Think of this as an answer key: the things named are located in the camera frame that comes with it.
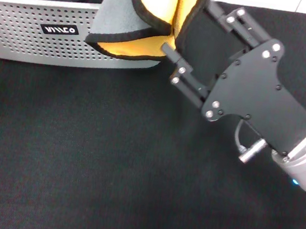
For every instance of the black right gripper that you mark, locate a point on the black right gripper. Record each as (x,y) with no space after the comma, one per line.
(256,97)

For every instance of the black tablecloth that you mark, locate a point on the black tablecloth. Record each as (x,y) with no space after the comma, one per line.
(80,153)

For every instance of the grey perforated storage box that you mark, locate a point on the grey perforated storage box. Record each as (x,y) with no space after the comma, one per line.
(24,38)

